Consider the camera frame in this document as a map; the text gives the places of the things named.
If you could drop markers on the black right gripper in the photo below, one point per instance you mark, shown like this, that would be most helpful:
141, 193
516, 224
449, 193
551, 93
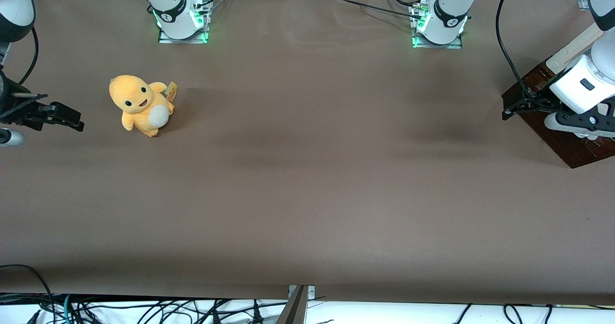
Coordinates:
10, 108

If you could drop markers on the dark camera mount post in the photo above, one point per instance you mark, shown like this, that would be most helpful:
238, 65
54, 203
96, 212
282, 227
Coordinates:
295, 309

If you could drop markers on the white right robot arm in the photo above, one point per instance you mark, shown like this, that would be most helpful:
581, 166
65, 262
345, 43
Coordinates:
175, 11

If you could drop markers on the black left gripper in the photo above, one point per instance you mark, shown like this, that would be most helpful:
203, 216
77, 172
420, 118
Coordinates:
539, 104

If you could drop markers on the orange plush toy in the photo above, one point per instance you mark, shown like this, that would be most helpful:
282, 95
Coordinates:
139, 98

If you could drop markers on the small metal bracket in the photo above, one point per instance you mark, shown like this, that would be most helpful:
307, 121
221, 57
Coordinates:
311, 292

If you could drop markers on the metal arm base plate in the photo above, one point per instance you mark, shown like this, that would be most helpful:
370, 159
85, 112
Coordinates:
435, 46
182, 41

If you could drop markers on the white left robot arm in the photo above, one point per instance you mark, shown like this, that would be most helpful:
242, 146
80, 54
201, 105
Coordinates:
571, 91

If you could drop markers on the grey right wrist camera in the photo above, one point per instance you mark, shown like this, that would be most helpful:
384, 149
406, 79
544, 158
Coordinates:
9, 137

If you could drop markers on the brown table cover sheet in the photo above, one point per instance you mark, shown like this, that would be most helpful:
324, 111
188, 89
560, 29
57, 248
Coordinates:
307, 170

